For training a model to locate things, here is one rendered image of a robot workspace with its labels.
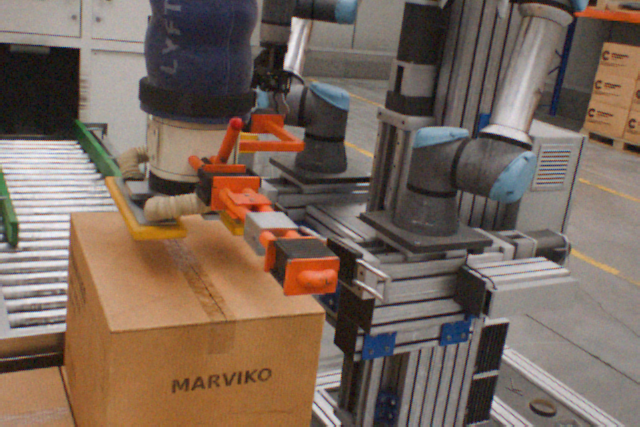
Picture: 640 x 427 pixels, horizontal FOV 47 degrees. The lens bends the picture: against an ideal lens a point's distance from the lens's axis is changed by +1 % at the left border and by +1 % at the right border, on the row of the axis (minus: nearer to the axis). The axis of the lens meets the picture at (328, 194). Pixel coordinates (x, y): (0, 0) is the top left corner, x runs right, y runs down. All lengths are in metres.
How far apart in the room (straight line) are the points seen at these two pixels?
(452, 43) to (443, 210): 0.44
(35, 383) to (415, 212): 0.99
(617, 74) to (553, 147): 7.70
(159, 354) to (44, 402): 0.57
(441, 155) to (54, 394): 1.05
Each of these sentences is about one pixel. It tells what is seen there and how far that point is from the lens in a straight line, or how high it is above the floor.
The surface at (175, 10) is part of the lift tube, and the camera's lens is 1.40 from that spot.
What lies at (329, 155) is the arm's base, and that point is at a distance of 2.01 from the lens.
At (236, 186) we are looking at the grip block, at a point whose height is 1.19.
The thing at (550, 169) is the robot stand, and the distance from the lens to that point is 2.04.
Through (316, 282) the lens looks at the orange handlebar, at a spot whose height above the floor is 1.18.
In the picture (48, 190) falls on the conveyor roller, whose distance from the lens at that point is 3.33.
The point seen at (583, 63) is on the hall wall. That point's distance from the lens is 11.74.
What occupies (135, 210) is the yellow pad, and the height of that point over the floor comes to 1.07.
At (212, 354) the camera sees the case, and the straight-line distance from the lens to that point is 1.37.
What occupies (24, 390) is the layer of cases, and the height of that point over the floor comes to 0.54.
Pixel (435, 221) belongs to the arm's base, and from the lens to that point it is 1.62.
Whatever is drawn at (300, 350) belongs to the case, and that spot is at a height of 0.86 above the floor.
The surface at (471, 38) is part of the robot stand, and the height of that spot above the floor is 1.46.
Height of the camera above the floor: 1.55
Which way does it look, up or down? 16 degrees down
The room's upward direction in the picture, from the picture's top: 8 degrees clockwise
